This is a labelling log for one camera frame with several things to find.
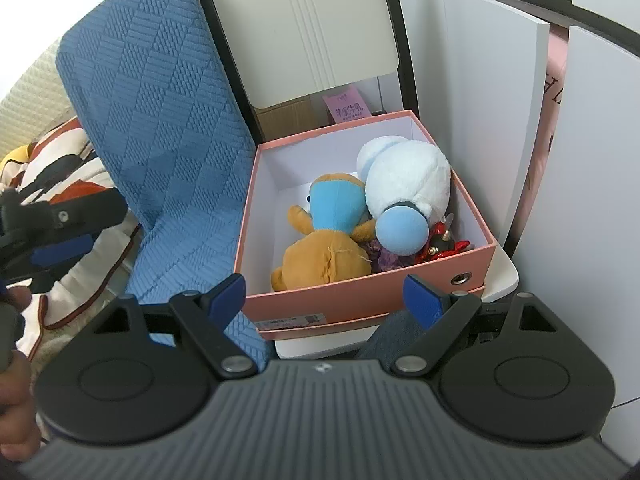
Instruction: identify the white chair with black frame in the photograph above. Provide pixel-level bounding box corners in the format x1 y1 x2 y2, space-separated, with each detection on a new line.
192 0 521 361

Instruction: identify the brown plush bear blue scarf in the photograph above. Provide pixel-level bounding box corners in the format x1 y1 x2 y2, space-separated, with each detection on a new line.
271 172 377 291

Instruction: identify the pink printed carton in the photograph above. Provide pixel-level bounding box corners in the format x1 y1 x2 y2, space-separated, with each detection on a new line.
322 86 372 125

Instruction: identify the person's left hand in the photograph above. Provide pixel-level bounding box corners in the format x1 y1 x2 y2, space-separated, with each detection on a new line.
0 285 45 462

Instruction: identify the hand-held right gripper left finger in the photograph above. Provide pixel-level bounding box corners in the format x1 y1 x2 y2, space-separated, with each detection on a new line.
92 274 253 379

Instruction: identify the red black cream striped blanket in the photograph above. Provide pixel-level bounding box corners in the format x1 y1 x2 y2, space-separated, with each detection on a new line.
0 120 146 361

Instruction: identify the black curved tube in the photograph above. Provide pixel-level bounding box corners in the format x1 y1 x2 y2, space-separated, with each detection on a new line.
392 0 640 58

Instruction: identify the white and blue plush toy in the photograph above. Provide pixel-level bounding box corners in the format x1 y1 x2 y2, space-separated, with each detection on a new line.
356 135 452 256

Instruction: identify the beige quilted bed cover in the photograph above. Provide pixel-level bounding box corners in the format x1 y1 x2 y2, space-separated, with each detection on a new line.
0 37 76 161

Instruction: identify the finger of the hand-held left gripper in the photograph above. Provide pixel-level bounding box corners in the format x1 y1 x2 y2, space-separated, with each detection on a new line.
0 233 96 287
0 191 127 242

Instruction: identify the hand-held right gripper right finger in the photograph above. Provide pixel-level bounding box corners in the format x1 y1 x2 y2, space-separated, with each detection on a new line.
392 275 558 376

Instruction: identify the brown cardboard box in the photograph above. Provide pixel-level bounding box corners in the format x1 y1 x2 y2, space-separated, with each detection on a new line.
252 95 328 143

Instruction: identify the red and black figurine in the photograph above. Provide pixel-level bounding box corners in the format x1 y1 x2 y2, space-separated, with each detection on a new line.
415 215 471 263

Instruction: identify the white wardrobe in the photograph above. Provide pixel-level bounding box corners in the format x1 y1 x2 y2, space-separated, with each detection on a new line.
395 0 640 411

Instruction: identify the pink storage box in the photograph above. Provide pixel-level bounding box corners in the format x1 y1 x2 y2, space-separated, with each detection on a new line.
234 110 498 322

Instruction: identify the yellow plush toy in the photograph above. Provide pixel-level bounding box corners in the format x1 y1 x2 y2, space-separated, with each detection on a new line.
0 144 33 171

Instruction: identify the blue textured chair cover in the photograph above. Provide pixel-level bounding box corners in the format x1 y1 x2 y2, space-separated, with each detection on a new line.
55 0 271 361

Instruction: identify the pink paper bag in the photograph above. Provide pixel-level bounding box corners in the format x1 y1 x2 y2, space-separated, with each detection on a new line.
520 22 571 221

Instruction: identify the pink purple small toy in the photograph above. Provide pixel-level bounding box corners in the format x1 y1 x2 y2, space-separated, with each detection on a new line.
362 240 416 273

